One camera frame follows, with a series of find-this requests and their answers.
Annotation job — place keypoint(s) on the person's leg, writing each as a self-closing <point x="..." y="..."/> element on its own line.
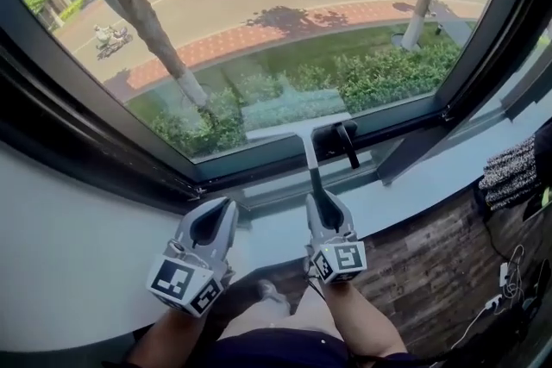
<point x="297" y="314"/>

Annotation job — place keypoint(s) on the grey window sill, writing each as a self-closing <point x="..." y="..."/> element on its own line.
<point x="64" y="250"/>

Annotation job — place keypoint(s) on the black and white speckled cloth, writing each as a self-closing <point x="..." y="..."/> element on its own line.
<point x="511" y="174"/>

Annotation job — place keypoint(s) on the clear window glass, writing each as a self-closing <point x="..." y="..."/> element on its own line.
<point x="276" y="13"/>

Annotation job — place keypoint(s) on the black window frame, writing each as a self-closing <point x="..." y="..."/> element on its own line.
<point x="64" y="99"/>

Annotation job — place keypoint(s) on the side window pane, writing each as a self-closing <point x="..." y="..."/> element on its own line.
<point x="504" y="90"/>

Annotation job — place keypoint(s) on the grey shoe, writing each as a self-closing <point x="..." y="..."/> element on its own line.
<point x="271" y="293"/>

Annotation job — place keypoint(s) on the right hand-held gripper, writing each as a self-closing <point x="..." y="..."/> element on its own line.
<point x="345" y="258"/>

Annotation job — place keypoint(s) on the green hedge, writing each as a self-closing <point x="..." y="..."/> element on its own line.
<point x="379" y="73"/>

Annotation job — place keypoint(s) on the dark navy shorts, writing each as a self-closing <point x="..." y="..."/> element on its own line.
<point x="293" y="351"/>

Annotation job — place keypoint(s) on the person's left forearm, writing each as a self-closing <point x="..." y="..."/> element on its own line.
<point x="172" y="336"/>

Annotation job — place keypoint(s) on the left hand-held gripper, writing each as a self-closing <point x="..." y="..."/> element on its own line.
<point x="172" y="278"/>

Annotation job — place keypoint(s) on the leaning tree with whitewashed trunk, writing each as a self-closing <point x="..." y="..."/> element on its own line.
<point x="151" y="26"/>

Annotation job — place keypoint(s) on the person's right forearm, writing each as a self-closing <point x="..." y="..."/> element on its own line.
<point x="358" y="314"/>

